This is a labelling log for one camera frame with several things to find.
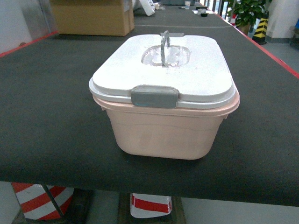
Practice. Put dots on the red white traffic cone right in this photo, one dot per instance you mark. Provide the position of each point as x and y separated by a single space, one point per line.
150 209

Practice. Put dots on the green potted plant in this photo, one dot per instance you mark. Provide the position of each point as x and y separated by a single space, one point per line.
246 12

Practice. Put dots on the cardboard box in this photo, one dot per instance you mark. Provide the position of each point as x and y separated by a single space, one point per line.
93 17

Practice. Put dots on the red white traffic cone left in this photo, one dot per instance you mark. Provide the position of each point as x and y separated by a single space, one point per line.
45 204

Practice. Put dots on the black table mat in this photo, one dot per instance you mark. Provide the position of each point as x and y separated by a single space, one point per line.
52 132

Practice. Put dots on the red white traffic cone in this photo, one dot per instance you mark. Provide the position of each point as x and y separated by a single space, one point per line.
45 204
150 209

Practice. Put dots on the yellow black striped bollard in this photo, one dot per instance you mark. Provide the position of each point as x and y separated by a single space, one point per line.
260 33

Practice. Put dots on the white box lid grey latches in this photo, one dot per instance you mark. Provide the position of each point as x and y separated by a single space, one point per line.
192 65

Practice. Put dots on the pink plastic storage box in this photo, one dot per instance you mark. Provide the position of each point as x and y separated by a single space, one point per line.
178 133

